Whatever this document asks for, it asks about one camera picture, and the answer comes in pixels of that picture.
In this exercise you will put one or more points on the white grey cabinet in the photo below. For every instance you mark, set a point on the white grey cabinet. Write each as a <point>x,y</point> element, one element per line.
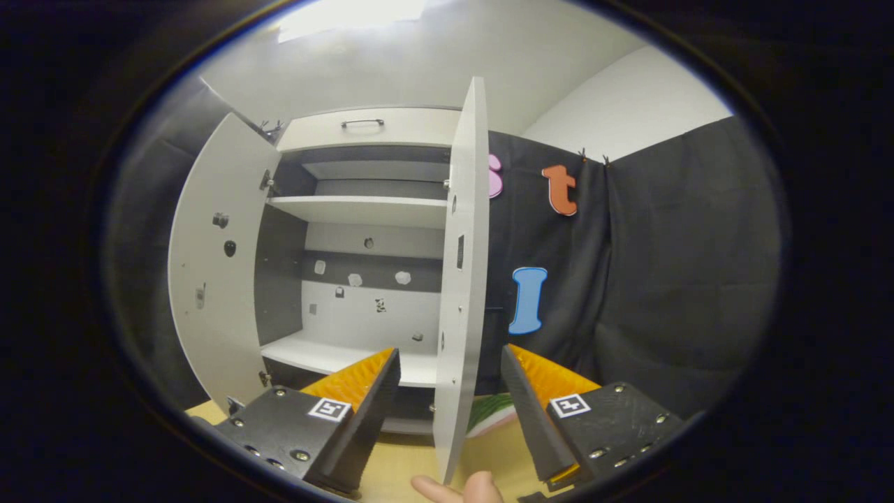
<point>279,279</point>

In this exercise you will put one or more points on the white cabinet shelf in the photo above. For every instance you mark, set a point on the white cabinet shelf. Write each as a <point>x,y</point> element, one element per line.
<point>363,208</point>

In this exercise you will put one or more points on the white cabinet door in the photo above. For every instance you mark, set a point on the white cabinet door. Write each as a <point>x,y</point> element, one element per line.
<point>464,279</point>
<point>209,279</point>

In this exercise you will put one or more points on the metal door hinge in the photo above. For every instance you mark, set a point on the metal door hinge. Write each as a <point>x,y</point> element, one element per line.
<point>268,183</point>
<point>265,378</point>

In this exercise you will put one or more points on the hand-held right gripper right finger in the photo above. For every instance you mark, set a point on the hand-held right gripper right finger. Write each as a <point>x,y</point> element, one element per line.
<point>534,426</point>

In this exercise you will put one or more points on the white cabinet drawer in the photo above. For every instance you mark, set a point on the white cabinet drawer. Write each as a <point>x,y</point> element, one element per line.
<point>419,129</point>

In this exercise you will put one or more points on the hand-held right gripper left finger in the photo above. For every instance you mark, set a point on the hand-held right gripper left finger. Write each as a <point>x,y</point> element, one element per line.
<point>363,426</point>

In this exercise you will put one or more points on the green pink coaster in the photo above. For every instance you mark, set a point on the green pink coaster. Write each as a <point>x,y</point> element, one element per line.
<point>492,416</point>

